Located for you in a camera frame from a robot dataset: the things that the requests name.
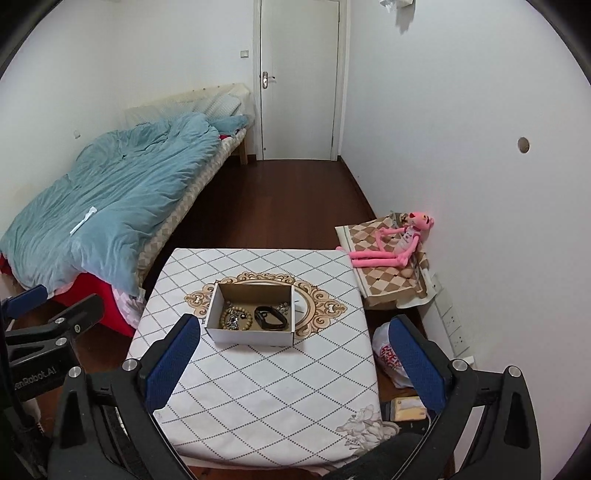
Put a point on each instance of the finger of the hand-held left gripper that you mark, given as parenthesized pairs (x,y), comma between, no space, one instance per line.
(69,318)
(23,297)

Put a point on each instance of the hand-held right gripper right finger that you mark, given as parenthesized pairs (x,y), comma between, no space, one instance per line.
(418,364)

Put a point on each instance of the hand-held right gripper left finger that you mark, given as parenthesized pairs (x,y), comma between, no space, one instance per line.
(173,364)

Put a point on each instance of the cardboard box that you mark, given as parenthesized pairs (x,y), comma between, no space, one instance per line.
(249,338)

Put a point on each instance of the black smart band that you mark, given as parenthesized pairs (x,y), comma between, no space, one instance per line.
(264,318)

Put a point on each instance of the white plastic bag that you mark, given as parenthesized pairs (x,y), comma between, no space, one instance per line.
(388,355)

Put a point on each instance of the red blanket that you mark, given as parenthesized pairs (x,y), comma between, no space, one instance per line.
(101,300)

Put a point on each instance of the yellow packet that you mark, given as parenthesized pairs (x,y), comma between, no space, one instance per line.
(408,408)

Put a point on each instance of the white power strip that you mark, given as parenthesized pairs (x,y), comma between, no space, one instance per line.
(451,323)

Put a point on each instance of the pink checkered sheet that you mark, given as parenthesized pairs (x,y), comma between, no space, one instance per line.
(127,307)

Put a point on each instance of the brown checkered cushion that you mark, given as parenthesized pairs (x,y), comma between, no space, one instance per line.
(383,281)

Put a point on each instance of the white strip tag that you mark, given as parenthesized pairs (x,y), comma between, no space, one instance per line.
(83,222)

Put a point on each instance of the diamond patterned white tablecloth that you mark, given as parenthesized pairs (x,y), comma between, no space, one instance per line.
(277,392)

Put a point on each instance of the light blue duvet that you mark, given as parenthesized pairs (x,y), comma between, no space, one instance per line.
(115,203)

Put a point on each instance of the pink panther plush toy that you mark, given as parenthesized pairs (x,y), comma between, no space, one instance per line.
(408,240)

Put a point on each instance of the white pillow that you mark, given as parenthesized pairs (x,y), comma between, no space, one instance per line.
(221,104)

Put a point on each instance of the white door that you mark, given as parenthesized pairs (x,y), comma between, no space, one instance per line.
(300,78)

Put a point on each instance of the wooden bed frame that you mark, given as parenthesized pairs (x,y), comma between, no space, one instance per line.
(242,152)

